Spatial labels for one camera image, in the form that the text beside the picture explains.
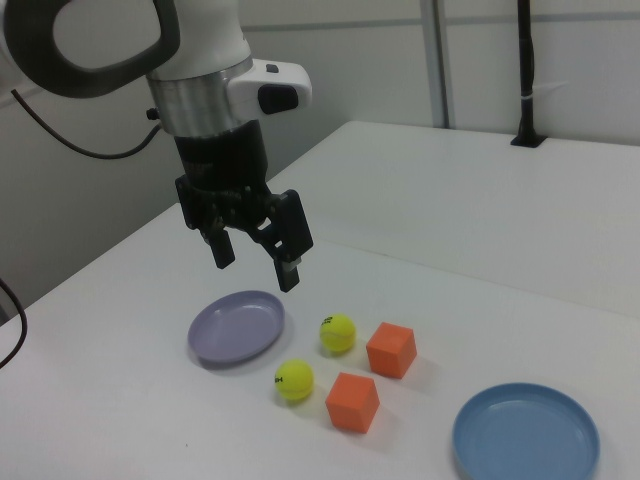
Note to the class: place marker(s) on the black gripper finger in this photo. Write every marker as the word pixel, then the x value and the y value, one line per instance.
pixel 222 250
pixel 292 225

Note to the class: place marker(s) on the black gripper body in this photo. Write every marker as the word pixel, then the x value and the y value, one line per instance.
pixel 220 160

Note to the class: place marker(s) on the yellow tennis ball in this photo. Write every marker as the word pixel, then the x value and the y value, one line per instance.
pixel 295 380
pixel 337 333

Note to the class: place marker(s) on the orange cube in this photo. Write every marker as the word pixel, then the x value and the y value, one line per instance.
pixel 392 352
pixel 350 405

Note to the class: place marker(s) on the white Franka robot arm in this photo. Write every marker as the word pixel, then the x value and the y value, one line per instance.
pixel 210 30

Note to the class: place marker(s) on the purple plate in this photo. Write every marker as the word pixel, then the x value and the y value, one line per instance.
pixel 235 332

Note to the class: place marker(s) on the blue plate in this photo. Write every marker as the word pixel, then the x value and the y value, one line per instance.
pixel 525 440

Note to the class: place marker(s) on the black camera stand pole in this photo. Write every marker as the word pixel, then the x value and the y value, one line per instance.
pixel 525 60

